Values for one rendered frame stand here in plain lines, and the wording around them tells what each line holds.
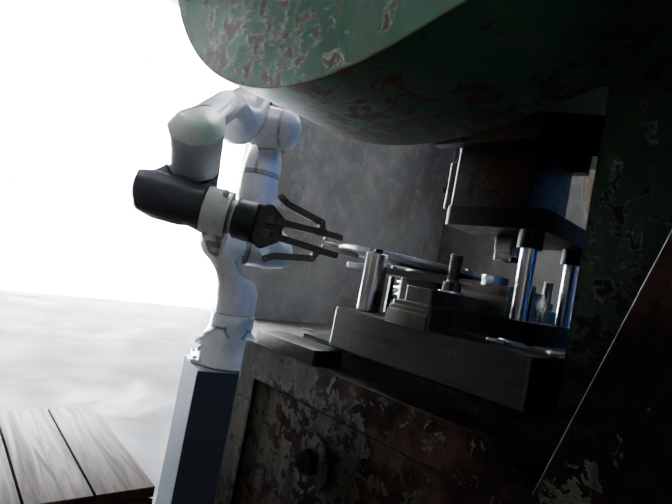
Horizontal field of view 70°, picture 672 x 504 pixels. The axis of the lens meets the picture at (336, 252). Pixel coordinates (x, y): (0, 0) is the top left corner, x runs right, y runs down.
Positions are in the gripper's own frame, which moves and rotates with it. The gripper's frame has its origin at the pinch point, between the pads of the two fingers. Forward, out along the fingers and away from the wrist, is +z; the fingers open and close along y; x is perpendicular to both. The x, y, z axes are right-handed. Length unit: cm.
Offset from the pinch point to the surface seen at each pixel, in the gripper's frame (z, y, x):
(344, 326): 1.5, -11.9, -19.7
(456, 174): 13.7, 15.9, -13.3
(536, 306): 30.6, -1.4, -16.9
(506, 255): 23.7, 5.0, -17.0
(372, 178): 86, 148, 628
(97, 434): -36, -48, 12
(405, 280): 12.1, -2.8, -5.7
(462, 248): 284, 95, 717
